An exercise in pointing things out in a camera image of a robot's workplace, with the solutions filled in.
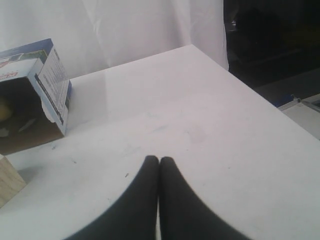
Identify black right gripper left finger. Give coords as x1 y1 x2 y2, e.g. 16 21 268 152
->
68 155 160 240

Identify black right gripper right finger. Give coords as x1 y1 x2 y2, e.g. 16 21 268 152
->
158 156 247 240

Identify yellow tennis ball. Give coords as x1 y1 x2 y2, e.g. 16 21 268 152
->
0 97 13 122

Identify light wooden cube block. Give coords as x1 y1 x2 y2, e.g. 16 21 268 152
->
0 154 27 208

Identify blue white cardboard box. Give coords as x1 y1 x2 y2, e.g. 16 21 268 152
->
0 38 72 155

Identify white backdrop curtain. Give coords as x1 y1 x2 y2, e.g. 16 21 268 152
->
0 0 229 78

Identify dark background equipment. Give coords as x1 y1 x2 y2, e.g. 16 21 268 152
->
223 0 320 106

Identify grey metal frame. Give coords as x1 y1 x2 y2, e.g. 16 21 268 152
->
278 94 320 140

